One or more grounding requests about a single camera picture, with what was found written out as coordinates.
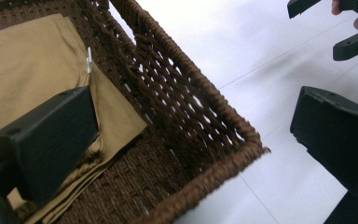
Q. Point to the tan pants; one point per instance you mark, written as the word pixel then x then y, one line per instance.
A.
pixel 28 62

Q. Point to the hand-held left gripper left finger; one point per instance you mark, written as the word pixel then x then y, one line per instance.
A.
pixel 49 140

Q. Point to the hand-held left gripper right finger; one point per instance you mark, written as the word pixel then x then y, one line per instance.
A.
pixel 338 137

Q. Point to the brown woven basket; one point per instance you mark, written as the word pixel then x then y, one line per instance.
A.
pixel 180 102

